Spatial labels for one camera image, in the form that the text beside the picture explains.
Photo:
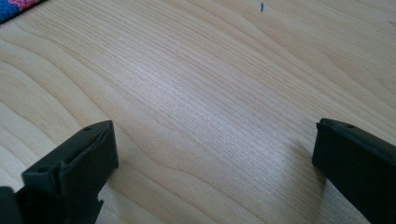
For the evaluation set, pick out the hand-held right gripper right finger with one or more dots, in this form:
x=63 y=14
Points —
x=358 y=168

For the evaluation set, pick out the blue and pink knitted cloth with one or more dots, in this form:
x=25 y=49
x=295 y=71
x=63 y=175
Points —
x=12 y=6

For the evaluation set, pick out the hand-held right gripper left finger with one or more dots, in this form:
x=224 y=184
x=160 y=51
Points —
x=77 y=168

